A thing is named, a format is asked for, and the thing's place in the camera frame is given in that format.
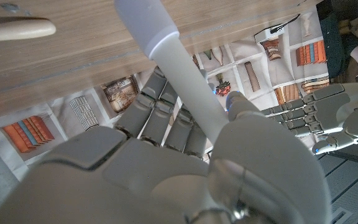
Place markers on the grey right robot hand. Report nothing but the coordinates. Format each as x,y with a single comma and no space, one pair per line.
120,186

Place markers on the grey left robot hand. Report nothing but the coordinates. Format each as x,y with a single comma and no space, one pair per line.
337,112

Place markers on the white plastic pipe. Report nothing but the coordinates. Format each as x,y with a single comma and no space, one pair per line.
191,87

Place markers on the long white pipe connector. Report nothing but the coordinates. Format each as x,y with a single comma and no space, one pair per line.
148,21

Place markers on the colourful striped wooden maraca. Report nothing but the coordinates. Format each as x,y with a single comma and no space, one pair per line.
14,29

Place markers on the person in dark teal top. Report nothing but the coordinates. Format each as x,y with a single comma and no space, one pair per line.
340,37

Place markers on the printed bookshelf backdrop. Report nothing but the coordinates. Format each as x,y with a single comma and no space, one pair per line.
259,71

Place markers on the white power strip box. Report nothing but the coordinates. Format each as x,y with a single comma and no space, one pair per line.
267,35

